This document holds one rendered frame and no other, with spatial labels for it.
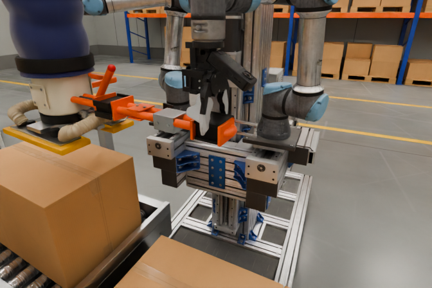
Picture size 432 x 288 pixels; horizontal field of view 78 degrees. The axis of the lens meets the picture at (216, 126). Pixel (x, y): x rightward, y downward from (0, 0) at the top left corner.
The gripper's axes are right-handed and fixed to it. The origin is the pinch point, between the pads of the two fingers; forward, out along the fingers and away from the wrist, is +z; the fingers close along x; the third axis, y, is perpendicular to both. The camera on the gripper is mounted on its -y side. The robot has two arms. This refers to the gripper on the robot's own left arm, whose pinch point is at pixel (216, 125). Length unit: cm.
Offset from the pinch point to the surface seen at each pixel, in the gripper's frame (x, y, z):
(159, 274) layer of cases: -4, 29, 73
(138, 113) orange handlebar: 3.6, 22.6, -0.2
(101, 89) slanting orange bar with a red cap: 1.9, 38.9, -4.4
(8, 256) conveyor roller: 23, 94, 75
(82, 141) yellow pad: 8.3, 43.7, 11.4
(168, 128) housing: 3.7, 12.3, 2.1
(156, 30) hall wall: -767, 712, 25
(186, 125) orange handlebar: 3.5, 6.4, 0.0
